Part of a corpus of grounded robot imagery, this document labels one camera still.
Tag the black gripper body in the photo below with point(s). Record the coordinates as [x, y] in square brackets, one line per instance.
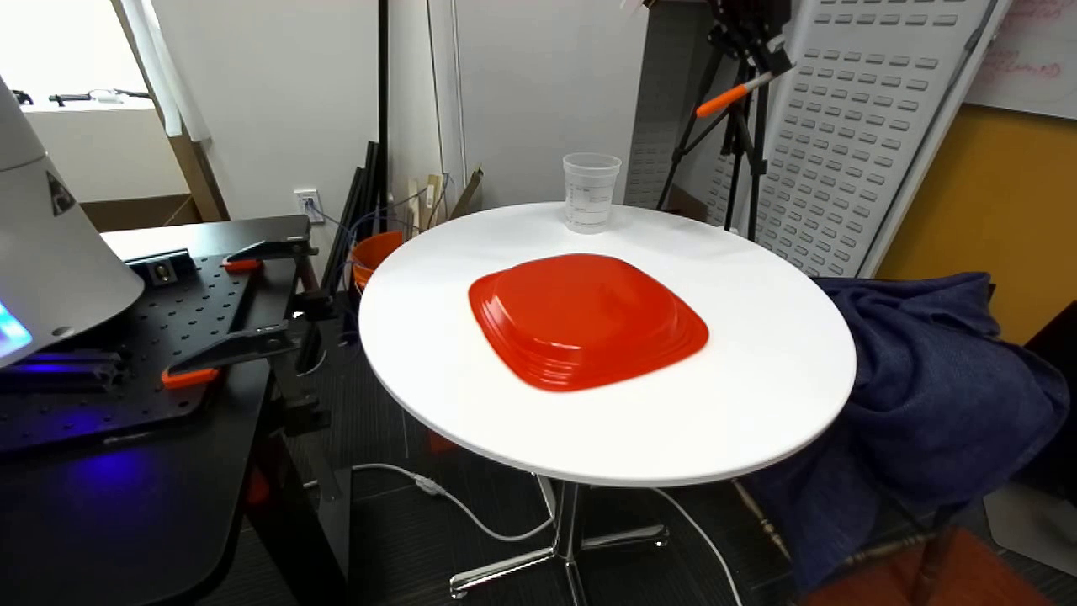
[750, 16]

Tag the orange and grey pen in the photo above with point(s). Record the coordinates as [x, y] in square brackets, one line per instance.
[724, 104]

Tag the clear plastic cup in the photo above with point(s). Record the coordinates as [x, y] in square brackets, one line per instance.
[591, 198]

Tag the black tripod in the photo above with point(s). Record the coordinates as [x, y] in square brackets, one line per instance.
[746, 155]

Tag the white perforated panel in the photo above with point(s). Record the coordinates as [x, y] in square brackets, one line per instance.
[878, 136]

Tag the whiteboard with writing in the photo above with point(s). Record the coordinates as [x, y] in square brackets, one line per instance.
[1030, 57]

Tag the red square plate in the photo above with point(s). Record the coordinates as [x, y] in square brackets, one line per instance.
[583, 320]

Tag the wooden sticks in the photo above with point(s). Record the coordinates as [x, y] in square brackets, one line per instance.
[432, 202]

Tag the navy blue cloth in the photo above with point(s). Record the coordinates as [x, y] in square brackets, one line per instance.
[943, 382]

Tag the black leaning poles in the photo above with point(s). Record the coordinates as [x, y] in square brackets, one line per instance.
[365, 190]

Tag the orange bucket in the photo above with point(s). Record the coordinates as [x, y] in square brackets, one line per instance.
[374, 257]

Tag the round white table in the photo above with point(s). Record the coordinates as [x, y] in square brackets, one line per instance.
[448, 358]

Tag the brown cardboard piece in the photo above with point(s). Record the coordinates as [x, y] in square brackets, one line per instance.
[198, 179]

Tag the bright window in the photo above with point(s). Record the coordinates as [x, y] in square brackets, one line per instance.
[54, 45]

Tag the black breadboard table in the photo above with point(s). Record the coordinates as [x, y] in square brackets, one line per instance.
[137, 507]

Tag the white wall outlet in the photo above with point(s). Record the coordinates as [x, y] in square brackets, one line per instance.
[312, 202]

